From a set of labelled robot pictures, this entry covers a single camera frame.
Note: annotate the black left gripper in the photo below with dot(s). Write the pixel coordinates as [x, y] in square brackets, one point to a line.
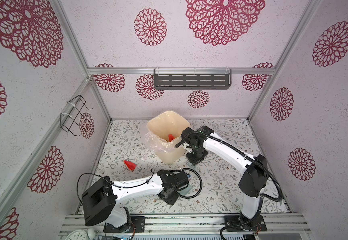
[172, 200]

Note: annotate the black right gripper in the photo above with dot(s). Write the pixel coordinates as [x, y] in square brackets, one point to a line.
[193, 161]

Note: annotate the red paper scrap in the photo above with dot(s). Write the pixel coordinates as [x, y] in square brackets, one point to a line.
[130, 165]
[170, 138]

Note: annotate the grey-green plastic dustpan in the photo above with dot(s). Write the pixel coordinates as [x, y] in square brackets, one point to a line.
[187, 190]

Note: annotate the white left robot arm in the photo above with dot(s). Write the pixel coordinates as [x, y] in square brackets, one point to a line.
[103, 201]

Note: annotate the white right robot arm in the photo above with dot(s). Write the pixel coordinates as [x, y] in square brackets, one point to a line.
[253, 179]

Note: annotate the cream trash bin with liner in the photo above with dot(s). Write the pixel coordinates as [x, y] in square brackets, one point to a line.
[154, 134]

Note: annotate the white dial gauge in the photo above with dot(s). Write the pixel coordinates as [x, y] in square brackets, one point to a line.
[78, 235]

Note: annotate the dark grey wall shelf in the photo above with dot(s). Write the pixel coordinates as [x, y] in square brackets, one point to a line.
[191, 81]

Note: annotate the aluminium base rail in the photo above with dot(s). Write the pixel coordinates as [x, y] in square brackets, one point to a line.
[199, 224]

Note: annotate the black wire wall basket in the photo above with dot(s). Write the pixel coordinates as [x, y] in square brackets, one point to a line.
[78, 121]

